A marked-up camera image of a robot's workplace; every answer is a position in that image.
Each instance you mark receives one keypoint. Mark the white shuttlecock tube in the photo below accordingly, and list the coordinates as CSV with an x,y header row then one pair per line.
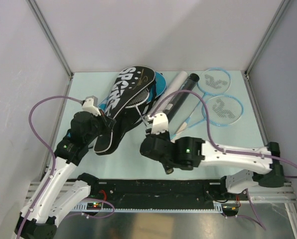
x,y
175,85

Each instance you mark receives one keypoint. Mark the blue racket far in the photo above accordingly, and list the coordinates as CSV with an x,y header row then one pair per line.
x,y
214,83

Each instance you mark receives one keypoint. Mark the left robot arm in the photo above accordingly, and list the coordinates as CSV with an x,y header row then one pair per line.
x,y
43,213

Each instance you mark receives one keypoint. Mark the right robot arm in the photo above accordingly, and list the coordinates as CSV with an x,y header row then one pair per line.
x,y
257,165

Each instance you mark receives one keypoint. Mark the blue racket near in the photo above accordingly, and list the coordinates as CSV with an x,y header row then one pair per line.
x,y
220,114

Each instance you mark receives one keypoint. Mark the left aluminium frame post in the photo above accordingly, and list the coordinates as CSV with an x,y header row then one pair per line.
x,y
41,20

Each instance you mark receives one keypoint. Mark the aluminium frame post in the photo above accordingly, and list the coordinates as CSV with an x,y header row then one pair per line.
x,y
272,27
41,20

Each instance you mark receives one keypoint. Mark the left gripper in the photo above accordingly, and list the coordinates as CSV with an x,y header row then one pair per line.
x,y
108,123

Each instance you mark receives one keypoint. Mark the black racket cover bag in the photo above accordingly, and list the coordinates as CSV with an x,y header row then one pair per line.
x,y
129,84

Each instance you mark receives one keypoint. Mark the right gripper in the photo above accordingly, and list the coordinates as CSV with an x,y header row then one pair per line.
x,y
166,134

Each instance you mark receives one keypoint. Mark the blue racket cover bag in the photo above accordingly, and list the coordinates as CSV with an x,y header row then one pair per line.
x,y
99,85

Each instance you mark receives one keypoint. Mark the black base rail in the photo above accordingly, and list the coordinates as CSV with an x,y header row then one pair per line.
x,y
159,195

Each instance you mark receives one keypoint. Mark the black shuttlecock tube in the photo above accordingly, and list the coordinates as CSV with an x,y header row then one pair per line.
x,y
177,100

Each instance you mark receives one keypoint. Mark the right aluminium frame post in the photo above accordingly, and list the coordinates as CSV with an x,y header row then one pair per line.
x,y
272,27

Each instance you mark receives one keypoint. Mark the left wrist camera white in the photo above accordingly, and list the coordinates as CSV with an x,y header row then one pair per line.
x,y
90,105

